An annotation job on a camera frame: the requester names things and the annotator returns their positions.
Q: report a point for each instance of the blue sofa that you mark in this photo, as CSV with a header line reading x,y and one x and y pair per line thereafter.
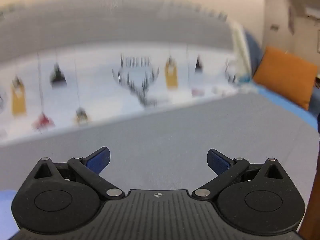
x,y
282,100

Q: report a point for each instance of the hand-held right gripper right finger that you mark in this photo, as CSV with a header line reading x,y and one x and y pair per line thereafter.
x,y
219,163

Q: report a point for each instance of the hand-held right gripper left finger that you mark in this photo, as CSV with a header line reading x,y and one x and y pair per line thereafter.
x,y
99,159

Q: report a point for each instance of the grey printed quilt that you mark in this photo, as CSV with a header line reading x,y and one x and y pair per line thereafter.
x,y
160,140

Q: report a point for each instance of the blue cloth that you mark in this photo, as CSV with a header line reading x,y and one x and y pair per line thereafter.
x,y
7,212

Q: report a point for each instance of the grey upholstered headboard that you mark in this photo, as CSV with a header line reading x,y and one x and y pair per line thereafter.
x,y
120,22

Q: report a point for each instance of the white pillow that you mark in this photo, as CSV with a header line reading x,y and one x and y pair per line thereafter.
x,y
241,50

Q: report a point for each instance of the orange cushion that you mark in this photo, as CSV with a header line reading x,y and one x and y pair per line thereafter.
x,y
285,76

